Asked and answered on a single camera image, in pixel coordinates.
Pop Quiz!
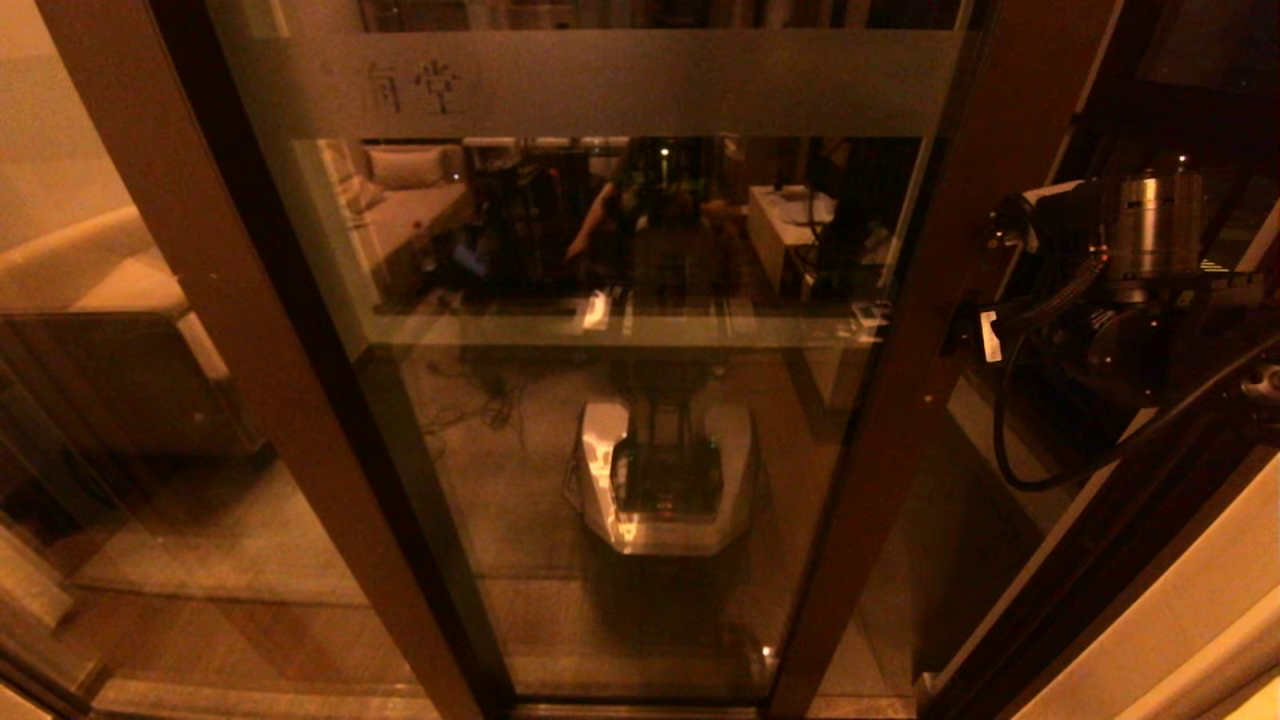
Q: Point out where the fixed brown door frame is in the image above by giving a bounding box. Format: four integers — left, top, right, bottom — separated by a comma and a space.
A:
0, 0, 511, 720

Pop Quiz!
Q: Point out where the brown framed sliding glass door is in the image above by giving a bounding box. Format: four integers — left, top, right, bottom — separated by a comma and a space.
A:
205, 0, 1119, 720

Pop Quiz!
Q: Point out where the dark brown door jamb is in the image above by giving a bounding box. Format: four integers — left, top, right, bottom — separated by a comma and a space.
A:
915, 430, 1280, 720

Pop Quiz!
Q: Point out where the metal door floor track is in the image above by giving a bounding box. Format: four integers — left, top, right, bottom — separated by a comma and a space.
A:
90, 680, 916, 720

